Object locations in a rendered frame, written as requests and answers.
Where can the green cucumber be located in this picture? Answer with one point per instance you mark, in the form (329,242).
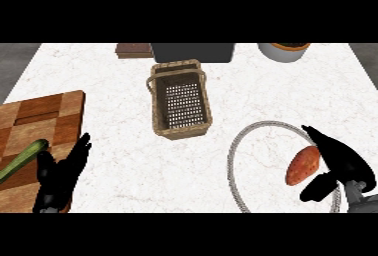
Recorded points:
(22,158)

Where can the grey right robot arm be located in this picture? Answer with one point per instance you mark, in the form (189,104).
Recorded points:
(362,198)

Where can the grey pot with orange rim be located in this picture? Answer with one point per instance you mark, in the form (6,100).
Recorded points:
(283,51)

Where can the orange sweet potato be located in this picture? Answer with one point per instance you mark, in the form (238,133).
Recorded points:
(303,165)

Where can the checkered wooden cutting board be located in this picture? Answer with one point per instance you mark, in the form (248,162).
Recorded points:
(34,133)

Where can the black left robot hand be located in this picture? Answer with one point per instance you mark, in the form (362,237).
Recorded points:
(59,176)

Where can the brown wooden block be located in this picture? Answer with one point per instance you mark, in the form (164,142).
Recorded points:
(134,50)

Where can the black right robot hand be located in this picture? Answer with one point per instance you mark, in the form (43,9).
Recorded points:
(344,160)

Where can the brown wicker basket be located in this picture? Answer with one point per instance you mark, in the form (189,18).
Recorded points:
(180,100)

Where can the dark grey appliance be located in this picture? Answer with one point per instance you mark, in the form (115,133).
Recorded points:
(192,52)

